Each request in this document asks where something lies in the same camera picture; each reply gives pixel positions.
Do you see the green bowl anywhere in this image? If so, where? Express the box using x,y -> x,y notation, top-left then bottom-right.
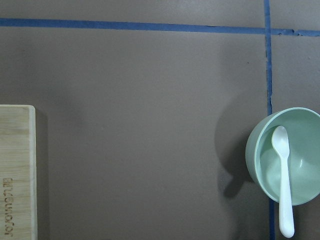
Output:
245,107 -> 320,206

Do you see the white plastic spoon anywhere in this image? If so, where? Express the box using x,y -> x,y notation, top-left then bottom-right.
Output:
271,125 -> 295,238

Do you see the wooden cutting board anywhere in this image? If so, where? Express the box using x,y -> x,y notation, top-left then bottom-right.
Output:
0,104 -> 38,240

